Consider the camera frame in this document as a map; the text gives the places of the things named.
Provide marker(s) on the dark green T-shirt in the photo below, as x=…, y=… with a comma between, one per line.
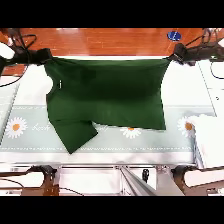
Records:
x=110, y=93

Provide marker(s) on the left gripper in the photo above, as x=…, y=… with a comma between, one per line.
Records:
x=44, y=56

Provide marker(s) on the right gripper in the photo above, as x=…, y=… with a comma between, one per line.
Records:
x=178, y=53

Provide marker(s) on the blue round disc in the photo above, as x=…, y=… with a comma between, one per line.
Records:
x=174, y=35

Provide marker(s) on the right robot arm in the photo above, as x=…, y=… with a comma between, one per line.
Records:
x=203, y=178

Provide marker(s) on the silver frame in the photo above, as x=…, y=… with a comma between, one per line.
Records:
x=135, y=185

